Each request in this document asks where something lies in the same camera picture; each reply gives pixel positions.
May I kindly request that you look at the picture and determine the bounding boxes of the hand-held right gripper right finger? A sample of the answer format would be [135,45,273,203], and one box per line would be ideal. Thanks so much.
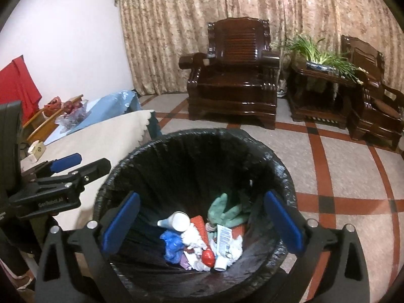
[263,189,371,303]

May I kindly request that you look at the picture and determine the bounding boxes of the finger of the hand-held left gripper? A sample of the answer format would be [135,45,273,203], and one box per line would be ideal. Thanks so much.
[32,158,112,193]
[20,153,83,180]

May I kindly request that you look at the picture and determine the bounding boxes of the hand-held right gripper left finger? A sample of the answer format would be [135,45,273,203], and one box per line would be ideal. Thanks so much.
[34,191,141,303]

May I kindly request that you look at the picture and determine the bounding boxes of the blue wrapper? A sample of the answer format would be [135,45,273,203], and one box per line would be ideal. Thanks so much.
[160,230,185,264]

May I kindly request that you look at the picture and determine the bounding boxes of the blue tube with white cap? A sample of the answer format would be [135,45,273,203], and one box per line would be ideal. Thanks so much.
[157,212,190,234]

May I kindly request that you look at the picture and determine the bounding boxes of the green glove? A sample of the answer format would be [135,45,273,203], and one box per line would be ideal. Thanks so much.
[207,193,253,228]

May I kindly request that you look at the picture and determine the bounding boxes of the white tissue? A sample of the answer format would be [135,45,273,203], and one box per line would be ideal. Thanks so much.
[181,224,212,272]

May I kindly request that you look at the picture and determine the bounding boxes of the black lined trash bin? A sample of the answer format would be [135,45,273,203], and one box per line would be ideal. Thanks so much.
[93,128,297,303]

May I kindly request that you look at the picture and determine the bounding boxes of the white tissue box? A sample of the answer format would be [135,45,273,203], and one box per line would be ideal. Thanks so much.
[27,140,46,162]

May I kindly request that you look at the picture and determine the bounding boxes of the wooden television cabinet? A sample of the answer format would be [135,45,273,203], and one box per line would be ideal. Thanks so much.
[27,94,84,144]

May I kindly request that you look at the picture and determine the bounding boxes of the glass fruit bowl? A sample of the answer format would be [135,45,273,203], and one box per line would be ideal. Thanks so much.
[54,99,89,128]

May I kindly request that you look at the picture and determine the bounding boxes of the red fruits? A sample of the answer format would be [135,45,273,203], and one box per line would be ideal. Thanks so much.
[63,100,83,114]

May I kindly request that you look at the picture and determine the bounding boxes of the red plastic bag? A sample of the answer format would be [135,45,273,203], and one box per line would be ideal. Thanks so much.
[43,96,63,117]

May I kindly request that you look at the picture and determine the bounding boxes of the blue tablecloth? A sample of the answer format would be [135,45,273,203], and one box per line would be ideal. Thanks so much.
[44,90,141,147]

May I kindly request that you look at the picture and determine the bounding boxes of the red cloth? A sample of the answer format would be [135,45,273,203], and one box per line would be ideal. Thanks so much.
[0,55,42,120]

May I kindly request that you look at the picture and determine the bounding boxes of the dark wooden side table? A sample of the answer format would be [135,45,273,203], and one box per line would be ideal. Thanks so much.
[287,60,362,130]

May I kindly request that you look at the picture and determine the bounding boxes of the dark wooden armchair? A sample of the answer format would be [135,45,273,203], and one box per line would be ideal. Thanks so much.
[179,17,281,130]
[341,35,404,152]

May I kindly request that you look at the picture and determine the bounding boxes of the beige patterned curtain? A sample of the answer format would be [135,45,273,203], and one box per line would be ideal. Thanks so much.
[112,0,400,97]

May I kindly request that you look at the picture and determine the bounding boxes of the green potted plant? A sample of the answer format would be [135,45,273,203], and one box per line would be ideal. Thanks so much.
[279,33,363,83]

